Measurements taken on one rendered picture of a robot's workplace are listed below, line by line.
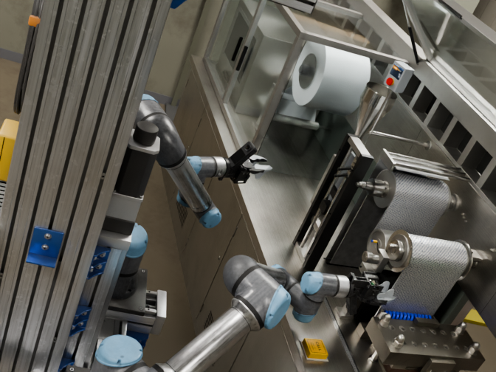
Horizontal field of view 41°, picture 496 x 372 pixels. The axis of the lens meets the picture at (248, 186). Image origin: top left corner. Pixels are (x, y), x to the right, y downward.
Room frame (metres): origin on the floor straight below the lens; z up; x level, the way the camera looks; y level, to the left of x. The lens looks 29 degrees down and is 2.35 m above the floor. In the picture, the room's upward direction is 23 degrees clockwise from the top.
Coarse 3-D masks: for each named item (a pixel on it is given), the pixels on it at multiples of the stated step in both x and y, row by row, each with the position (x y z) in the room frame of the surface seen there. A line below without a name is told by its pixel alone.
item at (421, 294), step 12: (408, 276) 1.93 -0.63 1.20; (420, 276) 1.95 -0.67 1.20; (396, 288) 1.92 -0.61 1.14; (408, 288) 1.94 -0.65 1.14; (420, 288) 1.96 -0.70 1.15; (432, 288) 1.98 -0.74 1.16; (444, 288) 2.00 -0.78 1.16; (396, 300) 1.93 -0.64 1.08; (408, 300) 1.95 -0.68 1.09; (420, 300) 1.97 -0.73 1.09; (432, 300) 1.99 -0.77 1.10; (408, 312) 1.97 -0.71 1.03; (420, 312) 1.99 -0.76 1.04; (432, 312) 2.01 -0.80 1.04
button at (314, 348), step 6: (306, 342) 1.72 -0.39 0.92; (312, 342) 1.73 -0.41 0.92; (318, 342) 1.74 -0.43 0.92; (306, 348) 1.70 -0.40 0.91; (312, 348) 1.70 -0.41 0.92; (318, 348) 1.71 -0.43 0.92; (324, 348) 1.73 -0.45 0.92; (306, 354) 1.69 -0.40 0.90; (312, 354) 1.68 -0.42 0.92; (318, 354) 1.69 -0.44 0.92; (324, 354) 1.70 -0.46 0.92
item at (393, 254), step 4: (392, 240) 1.98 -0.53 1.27; (396, 240) 1.97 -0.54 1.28; (400, 240) 1.98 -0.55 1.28; (400, 244) 1.95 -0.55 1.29; (388, 248) 1.98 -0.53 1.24; (392, 248) 1.96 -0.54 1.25; (396, 248) 1.95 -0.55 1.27; (400, 248) 1.94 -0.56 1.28; (388, 252) 1.97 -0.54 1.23; (392, 252) 1.96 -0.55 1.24; (396, 252) 1.94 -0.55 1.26; (400, 252) 1.93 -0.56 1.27; (388, 256) 1.96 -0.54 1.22; (392, 256) 1.95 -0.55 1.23; (396, 256) 1.93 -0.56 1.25; (400, 256) 1.93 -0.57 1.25; (392, 260) 1.94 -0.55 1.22; (396, 260) 1.93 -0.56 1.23; (400, 260) 1.93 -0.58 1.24
